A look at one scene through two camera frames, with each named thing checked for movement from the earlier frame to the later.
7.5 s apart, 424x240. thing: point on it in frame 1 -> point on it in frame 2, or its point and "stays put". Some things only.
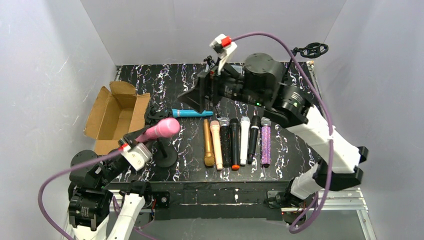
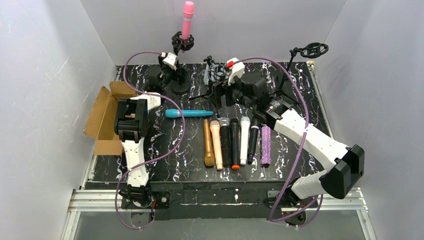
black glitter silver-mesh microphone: (225, 142) stays put
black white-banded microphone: (253, 139) stays put
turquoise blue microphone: (176, 113) stays put
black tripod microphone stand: (312, 50) stays put
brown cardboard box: (115, 114) stays put
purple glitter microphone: (266, 142) stays put
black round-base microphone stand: (164, 155) -> (182, 86)
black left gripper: (129, 141) -> (174, 74)
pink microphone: (165, 128) -> (188, 11)
